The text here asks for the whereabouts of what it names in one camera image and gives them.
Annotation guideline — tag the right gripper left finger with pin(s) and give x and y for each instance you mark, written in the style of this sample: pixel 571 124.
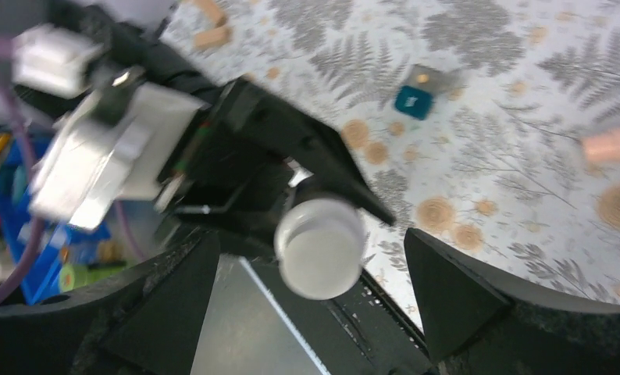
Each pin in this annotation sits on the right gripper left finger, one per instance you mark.
pixel 143 320

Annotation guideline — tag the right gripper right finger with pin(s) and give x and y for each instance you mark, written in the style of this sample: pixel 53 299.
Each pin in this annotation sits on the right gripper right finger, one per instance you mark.
pixel 478 319

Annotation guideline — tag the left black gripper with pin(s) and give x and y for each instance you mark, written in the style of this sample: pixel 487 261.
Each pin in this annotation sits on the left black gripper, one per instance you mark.
pixel 230 171

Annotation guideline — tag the white pill bottle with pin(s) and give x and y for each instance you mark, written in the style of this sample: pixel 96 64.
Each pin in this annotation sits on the white pill bottle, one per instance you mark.
pixel 320 244

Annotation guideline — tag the peach tube bottle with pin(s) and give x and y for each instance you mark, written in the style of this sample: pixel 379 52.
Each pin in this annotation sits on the peach tube bottle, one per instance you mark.
pixel 602 148

